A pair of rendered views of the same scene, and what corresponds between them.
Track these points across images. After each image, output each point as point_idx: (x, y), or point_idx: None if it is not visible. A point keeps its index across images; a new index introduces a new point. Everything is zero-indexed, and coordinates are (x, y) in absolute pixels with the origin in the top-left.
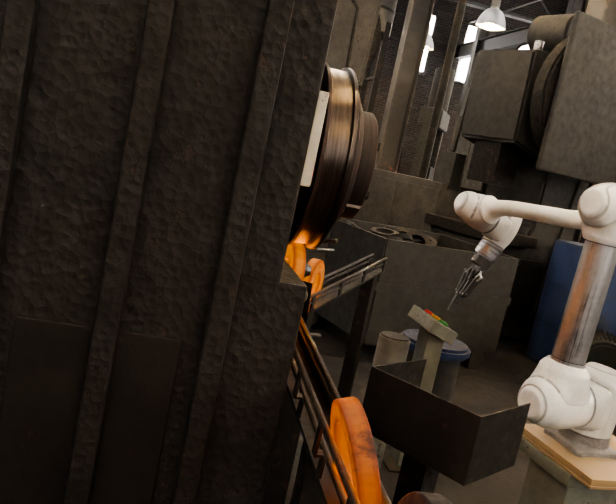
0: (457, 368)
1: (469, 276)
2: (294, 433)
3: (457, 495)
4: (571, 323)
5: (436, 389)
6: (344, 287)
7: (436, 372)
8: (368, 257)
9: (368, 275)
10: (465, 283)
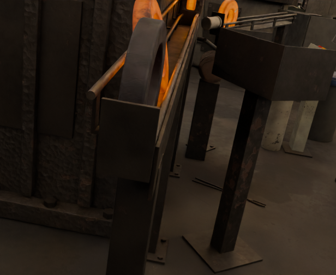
0: None
1: None
2: (210, 113)
3: (330, 169)
4: None
5: (328, 106)
6: (257, 27)
7: (328, 94)
8: (282, 13)
9: (280, 24)
10: None
